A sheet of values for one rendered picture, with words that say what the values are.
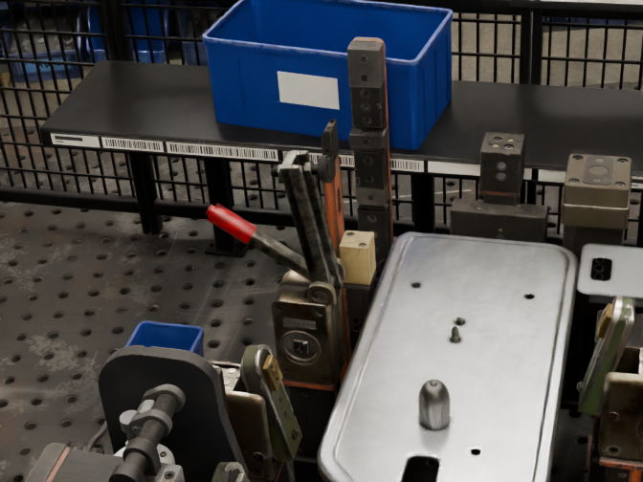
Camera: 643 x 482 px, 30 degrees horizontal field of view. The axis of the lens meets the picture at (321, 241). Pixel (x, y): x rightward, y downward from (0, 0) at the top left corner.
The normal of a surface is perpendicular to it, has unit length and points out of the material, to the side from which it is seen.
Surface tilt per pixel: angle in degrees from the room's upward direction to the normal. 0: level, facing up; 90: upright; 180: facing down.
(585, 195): 89
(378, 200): 90
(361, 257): 90
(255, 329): 0
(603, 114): 0
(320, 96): 90
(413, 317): 0
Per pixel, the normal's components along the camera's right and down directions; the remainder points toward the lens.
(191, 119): -0.07, -0.82
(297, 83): -0.37, 0.55
